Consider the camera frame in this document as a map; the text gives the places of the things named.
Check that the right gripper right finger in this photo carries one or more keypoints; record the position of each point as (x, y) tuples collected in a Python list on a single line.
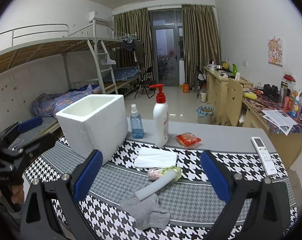
[(269, 212)]

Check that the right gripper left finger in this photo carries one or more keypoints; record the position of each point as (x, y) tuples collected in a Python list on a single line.
[(39, 220)]

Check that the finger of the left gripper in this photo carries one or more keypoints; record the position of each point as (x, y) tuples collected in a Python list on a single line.
[(16, 129), (34, 148)]

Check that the grey sock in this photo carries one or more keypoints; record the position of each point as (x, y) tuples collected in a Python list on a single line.
[(148, 213)]

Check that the white foam roll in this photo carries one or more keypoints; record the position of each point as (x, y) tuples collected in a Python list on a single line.
[(155, 186)]

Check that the white towel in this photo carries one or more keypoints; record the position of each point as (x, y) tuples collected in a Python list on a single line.
[(155, 158)]

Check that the green tissue pack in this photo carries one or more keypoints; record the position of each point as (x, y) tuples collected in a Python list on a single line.
[(156, 173)]

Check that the blue plaid quilt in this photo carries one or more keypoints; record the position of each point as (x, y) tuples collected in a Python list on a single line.
[(47, 105)]

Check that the white remote control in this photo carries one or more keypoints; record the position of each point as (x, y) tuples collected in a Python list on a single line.
[(264, 156)]

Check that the metal bunk bed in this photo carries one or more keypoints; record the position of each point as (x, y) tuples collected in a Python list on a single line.
[(47, 58)]

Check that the white styrofoam box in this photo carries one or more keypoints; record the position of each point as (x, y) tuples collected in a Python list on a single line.
[(95, 122)]

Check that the wooden desk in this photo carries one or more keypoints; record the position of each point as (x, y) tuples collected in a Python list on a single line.
[(216, 89), (287, 146)]

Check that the white papers on desk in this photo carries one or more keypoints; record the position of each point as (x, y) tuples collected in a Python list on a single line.
[(280, 119)]

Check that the red snack packet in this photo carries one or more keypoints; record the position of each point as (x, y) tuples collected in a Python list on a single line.
[(188, 140)]

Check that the houndstooth table mat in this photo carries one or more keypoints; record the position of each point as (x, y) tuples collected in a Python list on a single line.
[(183, 190)]

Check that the blue rimmed trash bin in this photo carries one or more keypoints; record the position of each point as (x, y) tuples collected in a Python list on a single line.
[(205, 114)]

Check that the blue spray bottle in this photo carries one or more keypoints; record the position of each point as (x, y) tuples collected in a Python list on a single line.
[(137, 130)]

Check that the wooden smiley chair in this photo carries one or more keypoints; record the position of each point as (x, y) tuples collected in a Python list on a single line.
[(233, 108)]

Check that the far wooden desk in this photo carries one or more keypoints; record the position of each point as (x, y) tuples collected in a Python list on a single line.
[(216, 89)]

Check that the white air conditioner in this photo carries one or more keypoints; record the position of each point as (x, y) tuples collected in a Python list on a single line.
[(93, 17)]

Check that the black folding chair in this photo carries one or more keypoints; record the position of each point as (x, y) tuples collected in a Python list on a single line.
[(145, 81)]

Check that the white red pump bottle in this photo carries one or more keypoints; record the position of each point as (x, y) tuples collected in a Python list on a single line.
[(160, 117)]

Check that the green spray bottle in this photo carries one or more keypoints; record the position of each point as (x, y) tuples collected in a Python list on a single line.
[(234, 69)]

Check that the orange bag on floor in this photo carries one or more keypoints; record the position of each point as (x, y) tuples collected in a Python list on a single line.
[(185, 88)]

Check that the brown curtain left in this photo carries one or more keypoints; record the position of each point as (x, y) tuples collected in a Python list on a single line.
[(134, 29)]

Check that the brown curtain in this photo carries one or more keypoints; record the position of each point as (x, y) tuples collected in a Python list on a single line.
[(200, 37), (134, 29)]

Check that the anime girl poster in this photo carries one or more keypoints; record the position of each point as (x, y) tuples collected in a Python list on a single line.
[(275, 51)]

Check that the glass balcony door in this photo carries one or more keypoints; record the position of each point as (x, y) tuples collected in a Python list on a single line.
[(168, 48)]

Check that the brown curtain right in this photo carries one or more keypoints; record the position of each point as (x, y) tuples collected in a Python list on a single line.
[(200, 37)]

